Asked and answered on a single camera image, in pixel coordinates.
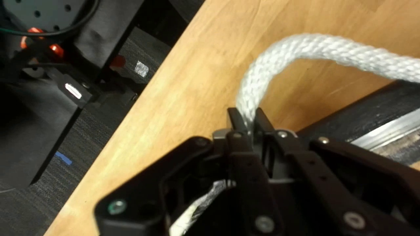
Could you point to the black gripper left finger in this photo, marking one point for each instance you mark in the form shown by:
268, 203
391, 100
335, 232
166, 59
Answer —
244, 175

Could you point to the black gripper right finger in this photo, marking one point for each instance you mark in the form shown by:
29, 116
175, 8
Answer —
315, 175

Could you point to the straight black board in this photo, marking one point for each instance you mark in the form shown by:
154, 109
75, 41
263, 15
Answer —
376, 113

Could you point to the blue tape strip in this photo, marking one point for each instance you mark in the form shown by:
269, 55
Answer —
63, 158

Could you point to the black metal floor frame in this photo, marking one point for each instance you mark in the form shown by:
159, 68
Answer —
105, 30

